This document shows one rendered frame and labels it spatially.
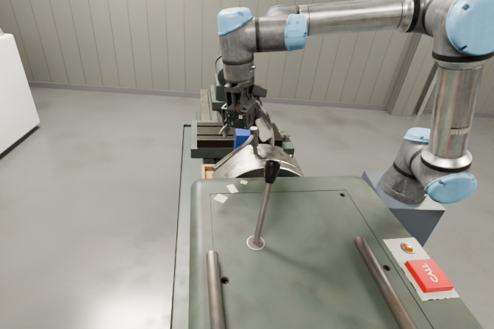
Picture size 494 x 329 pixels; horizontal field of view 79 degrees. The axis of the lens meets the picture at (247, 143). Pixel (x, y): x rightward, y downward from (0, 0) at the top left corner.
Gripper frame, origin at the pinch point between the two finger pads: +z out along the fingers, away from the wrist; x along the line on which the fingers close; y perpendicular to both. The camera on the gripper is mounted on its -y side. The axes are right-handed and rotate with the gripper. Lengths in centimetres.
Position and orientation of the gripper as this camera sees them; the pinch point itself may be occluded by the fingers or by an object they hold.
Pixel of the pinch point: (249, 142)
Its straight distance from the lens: 85.4
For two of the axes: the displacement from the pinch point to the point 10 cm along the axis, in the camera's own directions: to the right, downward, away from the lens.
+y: -3.9, 5.3, -7.5
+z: 0.8, 8.3, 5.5
